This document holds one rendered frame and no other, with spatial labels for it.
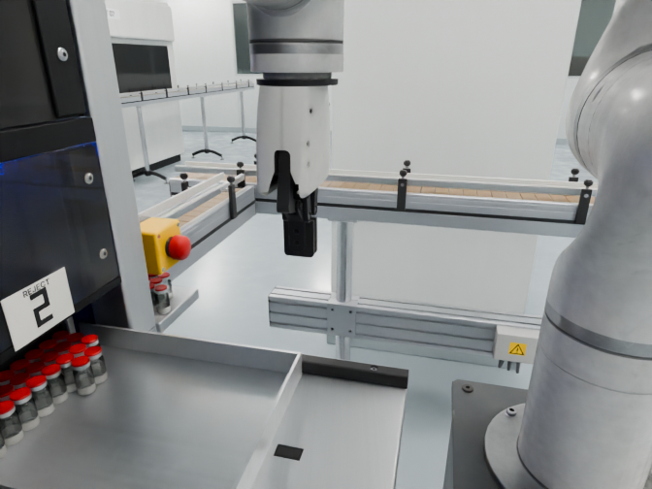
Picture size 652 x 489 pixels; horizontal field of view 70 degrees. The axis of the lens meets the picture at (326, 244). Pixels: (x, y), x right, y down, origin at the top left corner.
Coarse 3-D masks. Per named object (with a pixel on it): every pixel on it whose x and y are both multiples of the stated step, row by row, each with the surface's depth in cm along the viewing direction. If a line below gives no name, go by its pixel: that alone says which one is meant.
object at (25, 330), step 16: (64, 272) 54; (32, 288) 50; (48, 288) 52; (64, 288) 54; (16, 304) 48; (32, 304) 50; (64, 304) 54; (16, 320) 48; (32, 320) 50; (16, 336) 48; (32, 336) 50
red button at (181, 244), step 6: (174, 240) 73; (180, 240) 73; (186, 240) 74; (174, 246) 72; (180, 246) 72; (186, 246) 74; (174, 252) 72; (180, 252) 73; (186, 252) 74; (174, 258) 73; (180, 258) 73
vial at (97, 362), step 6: (90, 348) 60; (96, 348) 60; (84, 354) 59; (90, 354) 58; (96, 354) 59; (90, 360) 59; (96, 360) 59; (102, 360) 60; (96, 366) 59; (102, 366) 60; (96, 372) 59; (102, 372) 60; (96, 378) 60; (102, 378) 60
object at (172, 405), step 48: (144, 336) 66; (96, 384) 60; (144, 384) 60; (192, 384) 60; (240, 384) 60; (288, 384) 56; (48, 432) 52; (96, 432) 52; (144, 432) 52; (192, 432) 52; (240, 432) 52; (0, 480) 42; (48, 480) 46; (96, 480) 46; (144, 480) 46; (192, 480) 46; (240, 480) 43
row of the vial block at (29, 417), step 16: (96, 336) 62; (80, 352) 59; (48, 368) 56; (64, 368) 57; (32, 384) 53; (48, 384) 55; (64, 384) 57; (16, 400) 51; (32, 400) 52; (48, 400) 54; (64, 400) 57; (0, 416) 49; (16, 416) 50; (32, 416) 52; (0, 432) 49; (16, 432) 50; (0, 448) 49
